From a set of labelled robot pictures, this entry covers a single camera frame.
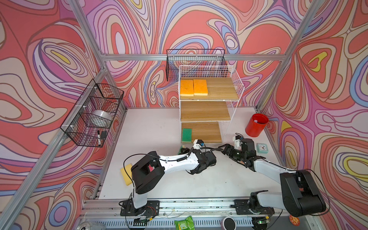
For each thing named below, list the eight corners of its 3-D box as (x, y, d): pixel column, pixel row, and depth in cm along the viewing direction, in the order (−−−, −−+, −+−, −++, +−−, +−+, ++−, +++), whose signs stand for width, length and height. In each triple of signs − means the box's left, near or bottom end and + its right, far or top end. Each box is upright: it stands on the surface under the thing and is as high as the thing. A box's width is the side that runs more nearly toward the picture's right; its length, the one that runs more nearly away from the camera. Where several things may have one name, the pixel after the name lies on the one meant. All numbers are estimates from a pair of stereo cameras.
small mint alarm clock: (258, 153, 96) (259, 151, 94) (254, 145, 100) (256, 143, 98) (268, 153, 96) (269, 151, 94) (264, 145, 100) (266, 143, 98)
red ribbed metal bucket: (247, 137, 103) (254, 125, 93) (243, 125, 111) (249, 113, 100) (263, 137, 103) (271, 125, 93) (258, 125, 110) (265, 113, 100)
